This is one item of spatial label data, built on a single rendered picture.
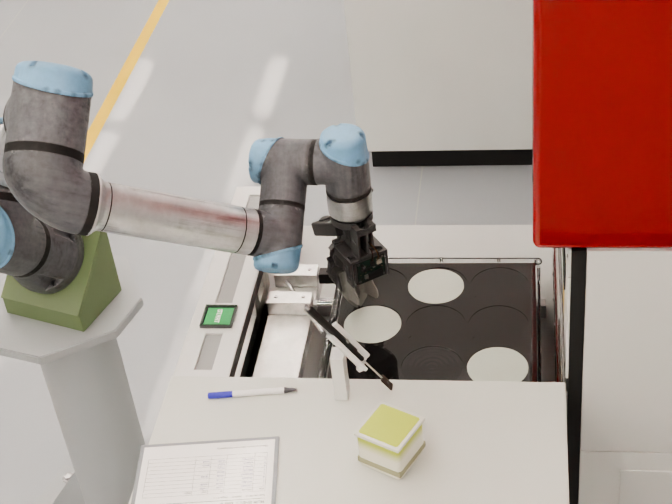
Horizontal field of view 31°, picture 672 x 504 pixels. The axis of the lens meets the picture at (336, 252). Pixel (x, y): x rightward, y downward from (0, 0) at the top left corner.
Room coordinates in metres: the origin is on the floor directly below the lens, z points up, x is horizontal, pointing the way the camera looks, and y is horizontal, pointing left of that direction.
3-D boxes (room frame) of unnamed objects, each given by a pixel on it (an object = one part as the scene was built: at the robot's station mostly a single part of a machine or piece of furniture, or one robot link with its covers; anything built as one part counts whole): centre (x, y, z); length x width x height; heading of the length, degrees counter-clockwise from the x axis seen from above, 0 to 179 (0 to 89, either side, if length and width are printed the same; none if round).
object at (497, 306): (1.60, -0.16, 0.90); 0.34 x 0.34 x 0.01; 79
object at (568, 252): (1.75, -0.41, 1.02); 0.81 x 0.03 x 0.40; 169
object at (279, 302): (1.71, 0.09, 0.89); 0.08 x 0.03 x 0.03; 79
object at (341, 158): (1.66, -0.03, 1.21); 0.09 x 0.08 x 0.11; 74
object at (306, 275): (1.79, 0.08, 0.89); 0.08 x 0.03 x 0.03; 79
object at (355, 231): (1.65, -0.04, 1.05); 0.09 x 0.08 x 0.12; 24
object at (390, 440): (1.24, -0.05, 1.00); 0.07 x 0.07 x 0.07; 53
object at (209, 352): (1.74, 0.19, 0.89); 0.55 x 0.09 x 0.14; 169
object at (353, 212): (1.66, -0.04, 1.13); 0.08 x 0.08 x 0.05
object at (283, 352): (1.64, 0.11, 0.87); 0.36 x 0.08 x 0.03; 169
